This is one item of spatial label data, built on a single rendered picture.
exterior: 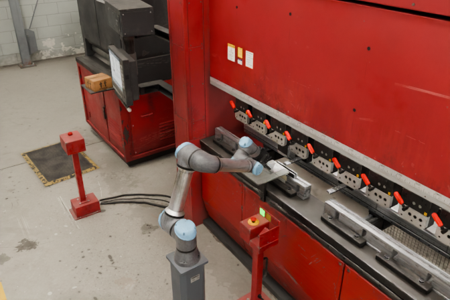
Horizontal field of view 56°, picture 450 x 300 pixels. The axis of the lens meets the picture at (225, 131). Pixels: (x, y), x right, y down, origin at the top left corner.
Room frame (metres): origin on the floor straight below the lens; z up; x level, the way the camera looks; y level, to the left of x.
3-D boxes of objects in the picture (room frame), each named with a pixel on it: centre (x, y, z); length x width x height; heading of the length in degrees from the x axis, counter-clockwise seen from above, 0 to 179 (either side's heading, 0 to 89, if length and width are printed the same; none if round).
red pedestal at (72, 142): (3.31, 1.34, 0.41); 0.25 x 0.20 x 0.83; 124
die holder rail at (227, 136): (2.94, -0.08, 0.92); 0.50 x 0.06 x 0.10; 34
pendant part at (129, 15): (3.25, 0.73, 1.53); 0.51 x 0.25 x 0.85; 27
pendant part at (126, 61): (3.17, 0.78, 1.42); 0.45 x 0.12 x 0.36; 27
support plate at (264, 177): (2.41, -0.27, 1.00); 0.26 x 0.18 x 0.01; 124
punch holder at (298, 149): (2.34, -0.49, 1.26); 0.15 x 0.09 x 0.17; 34
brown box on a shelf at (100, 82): (4.04, 1.28, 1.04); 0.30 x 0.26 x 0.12; 35
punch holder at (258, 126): (2.67, -0.26, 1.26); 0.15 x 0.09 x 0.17; 34
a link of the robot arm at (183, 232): (1.85, 0.22, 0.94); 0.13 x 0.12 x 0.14; 40
